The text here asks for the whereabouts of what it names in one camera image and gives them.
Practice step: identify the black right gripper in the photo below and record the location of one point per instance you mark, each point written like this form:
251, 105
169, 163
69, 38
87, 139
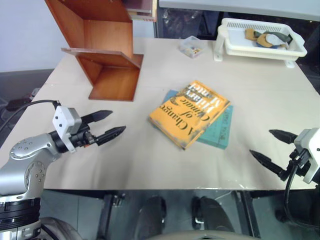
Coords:
297, 162

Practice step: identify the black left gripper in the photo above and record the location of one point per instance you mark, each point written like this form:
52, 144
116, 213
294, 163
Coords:
83, 138

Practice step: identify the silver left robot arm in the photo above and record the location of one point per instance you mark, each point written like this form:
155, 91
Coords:
22, 160

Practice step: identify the teal hardcover book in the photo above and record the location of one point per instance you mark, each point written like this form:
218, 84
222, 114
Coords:
220, 131

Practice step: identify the orange hardcover book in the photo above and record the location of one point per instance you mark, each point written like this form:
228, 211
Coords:
190, 112

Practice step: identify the wooden zigzag shelf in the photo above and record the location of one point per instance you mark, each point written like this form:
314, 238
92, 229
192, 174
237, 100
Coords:
107, 37

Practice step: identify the grey desk top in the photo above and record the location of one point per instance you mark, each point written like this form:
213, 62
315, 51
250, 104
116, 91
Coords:
237, 6

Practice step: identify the black table leg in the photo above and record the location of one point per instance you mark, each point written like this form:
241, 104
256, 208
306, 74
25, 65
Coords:
247, 212
110, 215

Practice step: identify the dark grey bench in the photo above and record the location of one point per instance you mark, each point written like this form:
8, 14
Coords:
22, 80

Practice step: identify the dark rounded shape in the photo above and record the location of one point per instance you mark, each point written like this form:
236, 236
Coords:
153, 215

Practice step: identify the white plastic basket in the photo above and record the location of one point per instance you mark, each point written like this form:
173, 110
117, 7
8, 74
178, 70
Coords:
240, 47

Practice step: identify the mustard yellow cloth piece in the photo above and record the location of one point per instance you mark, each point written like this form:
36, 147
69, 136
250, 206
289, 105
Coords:
263, 42
251, 33

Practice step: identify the white blue cloth piece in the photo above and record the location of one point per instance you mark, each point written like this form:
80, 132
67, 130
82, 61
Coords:
273, 40

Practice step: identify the small clear plastic box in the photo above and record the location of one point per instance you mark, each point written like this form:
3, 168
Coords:
192, 47

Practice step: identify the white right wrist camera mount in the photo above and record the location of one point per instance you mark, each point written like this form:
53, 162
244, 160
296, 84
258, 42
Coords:
311, 150

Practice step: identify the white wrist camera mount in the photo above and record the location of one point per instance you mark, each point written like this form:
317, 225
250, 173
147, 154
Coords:
63, 117
311, 150

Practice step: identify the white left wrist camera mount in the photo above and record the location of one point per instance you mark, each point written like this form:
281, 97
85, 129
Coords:
63, 117

